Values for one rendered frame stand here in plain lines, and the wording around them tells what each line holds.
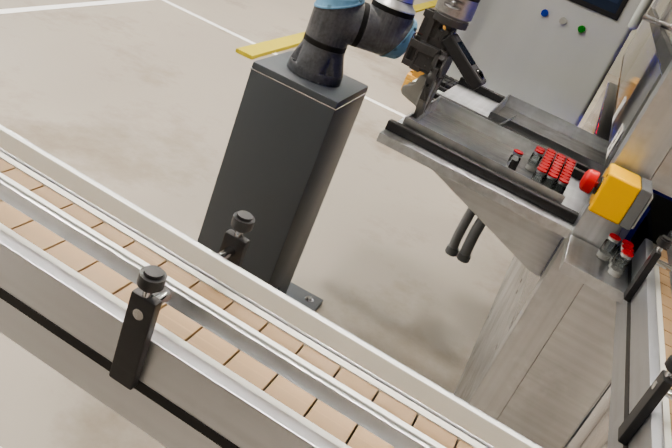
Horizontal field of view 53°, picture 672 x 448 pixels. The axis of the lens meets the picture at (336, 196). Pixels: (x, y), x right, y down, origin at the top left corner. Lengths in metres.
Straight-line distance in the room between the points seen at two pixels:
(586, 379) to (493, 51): 1.20
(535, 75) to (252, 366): 1.80
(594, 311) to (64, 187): 0.95
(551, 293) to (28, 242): 0.95
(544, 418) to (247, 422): 0.98
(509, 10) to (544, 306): 1.16
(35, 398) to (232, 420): 1.25
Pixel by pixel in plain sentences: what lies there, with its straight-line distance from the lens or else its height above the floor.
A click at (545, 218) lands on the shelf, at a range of 1.29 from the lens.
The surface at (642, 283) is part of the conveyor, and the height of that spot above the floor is 0.92.
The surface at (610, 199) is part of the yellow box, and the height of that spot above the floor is 0.99.
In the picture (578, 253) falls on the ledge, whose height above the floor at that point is 0.88.
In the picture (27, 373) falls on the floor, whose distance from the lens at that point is 1.84.
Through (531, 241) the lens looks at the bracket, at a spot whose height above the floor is 0.79.
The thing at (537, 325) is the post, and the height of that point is 0.68.
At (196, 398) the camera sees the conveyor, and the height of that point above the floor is 0.91.
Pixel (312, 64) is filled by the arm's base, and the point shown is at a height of 0.83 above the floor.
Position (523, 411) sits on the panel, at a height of 0.50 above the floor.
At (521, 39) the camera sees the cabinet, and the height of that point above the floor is 1.01.
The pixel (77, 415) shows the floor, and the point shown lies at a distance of 1.76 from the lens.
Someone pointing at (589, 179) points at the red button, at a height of 1.00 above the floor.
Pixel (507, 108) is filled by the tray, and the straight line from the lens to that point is 1.90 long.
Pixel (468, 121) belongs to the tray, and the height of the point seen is 0.89.
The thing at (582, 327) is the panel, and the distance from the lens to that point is 1.35.
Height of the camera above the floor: 1.31
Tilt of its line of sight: 25 degrees down
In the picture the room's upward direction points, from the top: 22 degrees clockwise
